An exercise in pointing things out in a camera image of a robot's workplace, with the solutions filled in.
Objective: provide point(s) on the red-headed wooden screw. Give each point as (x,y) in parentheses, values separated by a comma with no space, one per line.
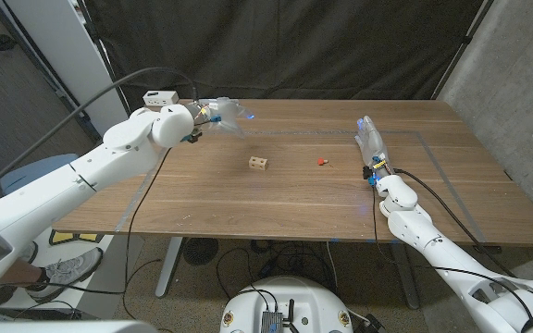
(321,161)

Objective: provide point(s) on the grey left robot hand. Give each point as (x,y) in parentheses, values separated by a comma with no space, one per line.
(225,115)

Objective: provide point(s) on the white table leg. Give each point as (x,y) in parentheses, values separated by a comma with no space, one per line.
(170,263)

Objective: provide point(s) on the wooden block with holes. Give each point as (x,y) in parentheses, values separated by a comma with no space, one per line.
(258,163)

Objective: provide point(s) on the blue padded stool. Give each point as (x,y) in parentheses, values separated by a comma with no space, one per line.
(30,173)

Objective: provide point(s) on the black backdrop curtain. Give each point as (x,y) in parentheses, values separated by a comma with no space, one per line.
(271,46)

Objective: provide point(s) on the black antenna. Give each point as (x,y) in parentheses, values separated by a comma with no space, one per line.
(291,312)

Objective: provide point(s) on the white power strip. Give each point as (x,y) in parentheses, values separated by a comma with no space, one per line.
(160,98)

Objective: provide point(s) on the yellow black floor sign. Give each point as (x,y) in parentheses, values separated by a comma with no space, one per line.
(74,237)

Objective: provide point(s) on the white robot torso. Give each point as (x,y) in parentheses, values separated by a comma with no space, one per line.
(313,300)

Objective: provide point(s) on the grey table leg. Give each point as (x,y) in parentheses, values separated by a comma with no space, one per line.
(407,282)

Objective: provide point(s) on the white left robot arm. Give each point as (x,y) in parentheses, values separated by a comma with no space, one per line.
(63,185)

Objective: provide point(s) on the black backdrop stand pole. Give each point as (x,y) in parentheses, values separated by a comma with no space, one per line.
(107,62)
(464,46)

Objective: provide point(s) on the black door frame strip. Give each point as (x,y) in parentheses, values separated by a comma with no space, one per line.
(44,69)

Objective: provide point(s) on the person's bare leg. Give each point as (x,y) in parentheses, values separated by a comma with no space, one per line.
(21,277)

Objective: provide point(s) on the grey finned electronics box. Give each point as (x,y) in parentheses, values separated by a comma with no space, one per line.
(271,321)

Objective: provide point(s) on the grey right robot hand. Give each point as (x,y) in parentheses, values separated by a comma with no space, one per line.
(373,143)

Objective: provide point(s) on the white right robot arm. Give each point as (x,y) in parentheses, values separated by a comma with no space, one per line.
(433,245)

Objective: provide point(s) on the grey sneaker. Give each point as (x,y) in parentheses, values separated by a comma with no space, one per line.
(70,273)
(29,252)

